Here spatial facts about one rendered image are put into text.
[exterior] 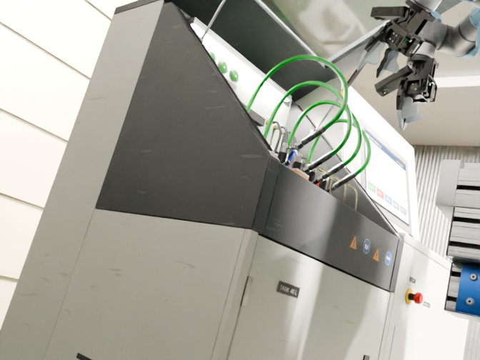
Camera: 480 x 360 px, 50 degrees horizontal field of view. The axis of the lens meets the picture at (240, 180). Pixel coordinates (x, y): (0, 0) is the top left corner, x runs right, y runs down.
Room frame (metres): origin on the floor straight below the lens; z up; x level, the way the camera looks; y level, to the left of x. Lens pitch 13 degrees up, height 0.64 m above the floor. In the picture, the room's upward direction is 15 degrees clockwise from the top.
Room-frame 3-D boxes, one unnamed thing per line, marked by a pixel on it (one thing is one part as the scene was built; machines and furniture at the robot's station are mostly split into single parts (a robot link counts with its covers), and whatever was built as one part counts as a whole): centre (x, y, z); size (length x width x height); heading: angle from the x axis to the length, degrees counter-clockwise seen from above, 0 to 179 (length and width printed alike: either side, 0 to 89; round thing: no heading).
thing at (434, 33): (1.33, -0.41, 1.53); 0.09 x 0.08 x 0.11; 93
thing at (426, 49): (1.33, -0.41, 1.45); 0.08 x 0.08 x 0.05
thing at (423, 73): (1.33, -0.42, 1.37); 0.09 x 0.08 x 0.12; 46
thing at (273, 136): (1.81, -0.08, 1.20); 0.13 x 0.03 x 0.31; 136
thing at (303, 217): (1.29, -0.27, 0.87); 0.62 x 0.04 x 0.16; 136
